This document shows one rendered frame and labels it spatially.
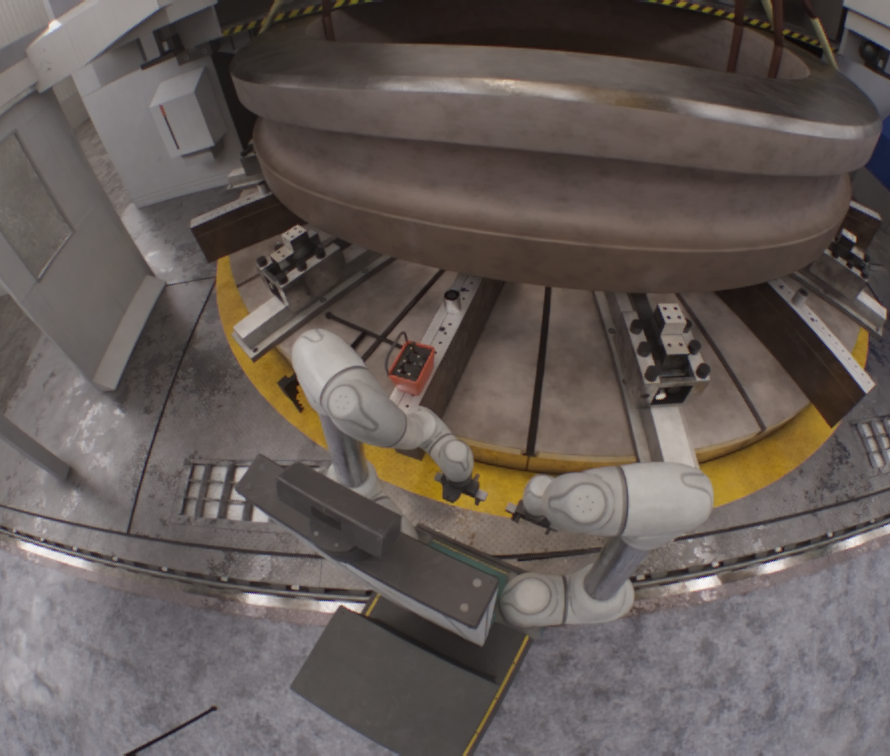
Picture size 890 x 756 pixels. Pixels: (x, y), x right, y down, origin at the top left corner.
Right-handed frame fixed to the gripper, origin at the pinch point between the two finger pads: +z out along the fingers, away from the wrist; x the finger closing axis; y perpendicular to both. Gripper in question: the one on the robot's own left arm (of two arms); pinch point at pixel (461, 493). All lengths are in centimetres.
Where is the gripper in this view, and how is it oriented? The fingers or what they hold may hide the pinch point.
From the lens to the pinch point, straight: 169.4
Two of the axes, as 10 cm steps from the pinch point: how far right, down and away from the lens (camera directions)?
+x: -8.9, -3.3, 3.2
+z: 0.8, 5.7, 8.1
